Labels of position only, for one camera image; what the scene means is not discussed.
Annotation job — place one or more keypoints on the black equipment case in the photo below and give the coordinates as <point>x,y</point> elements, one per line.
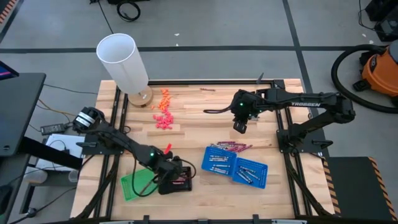
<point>388,28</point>

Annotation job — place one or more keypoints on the black side desk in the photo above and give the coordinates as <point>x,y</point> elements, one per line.
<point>18,109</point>

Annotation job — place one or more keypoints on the hazard-striped floor strip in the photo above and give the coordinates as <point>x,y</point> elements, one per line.
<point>7,9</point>

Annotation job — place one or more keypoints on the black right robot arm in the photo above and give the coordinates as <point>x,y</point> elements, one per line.
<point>280,96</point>

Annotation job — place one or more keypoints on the green plastic basket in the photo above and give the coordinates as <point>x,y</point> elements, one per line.
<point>127,186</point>

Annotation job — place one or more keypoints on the dark display screen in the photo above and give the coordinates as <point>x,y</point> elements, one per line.
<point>6,72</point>

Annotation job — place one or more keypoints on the black power adapter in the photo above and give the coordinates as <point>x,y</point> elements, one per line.
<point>53,129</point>

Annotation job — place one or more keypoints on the white rounded device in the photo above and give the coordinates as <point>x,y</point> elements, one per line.
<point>35,176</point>

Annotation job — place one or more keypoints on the black hazard-striped mat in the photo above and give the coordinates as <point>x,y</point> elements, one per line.
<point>357,186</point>

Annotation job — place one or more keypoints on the black frame bracket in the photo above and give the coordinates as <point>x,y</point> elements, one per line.
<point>256,219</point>
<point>260,79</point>
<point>146,219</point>

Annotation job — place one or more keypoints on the white box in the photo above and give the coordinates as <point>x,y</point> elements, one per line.
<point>73,140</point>

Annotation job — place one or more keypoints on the orange wall plugs pile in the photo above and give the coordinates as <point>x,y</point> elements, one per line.
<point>163,121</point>

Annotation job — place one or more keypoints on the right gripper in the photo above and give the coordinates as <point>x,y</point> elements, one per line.
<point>244,113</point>

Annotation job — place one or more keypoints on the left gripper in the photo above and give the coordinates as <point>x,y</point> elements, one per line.
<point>168,168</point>

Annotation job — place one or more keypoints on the clear plastic cup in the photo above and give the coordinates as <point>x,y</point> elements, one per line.
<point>73,176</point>

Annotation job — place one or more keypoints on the dark red crayon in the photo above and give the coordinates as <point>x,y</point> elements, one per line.
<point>143,189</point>

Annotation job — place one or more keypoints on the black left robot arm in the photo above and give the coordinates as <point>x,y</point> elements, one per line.
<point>124,144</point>

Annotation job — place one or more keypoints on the blue plastic basket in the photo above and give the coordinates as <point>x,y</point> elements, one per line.
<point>248,162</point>
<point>217,152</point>

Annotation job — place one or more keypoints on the orange shop vacuum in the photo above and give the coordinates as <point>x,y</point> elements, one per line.
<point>334,73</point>
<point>381,71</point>

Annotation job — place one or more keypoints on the black plastic basket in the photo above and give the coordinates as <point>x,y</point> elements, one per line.
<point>188,186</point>

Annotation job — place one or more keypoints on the white cylinder lamp wooden base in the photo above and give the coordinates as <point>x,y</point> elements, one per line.
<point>121,62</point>

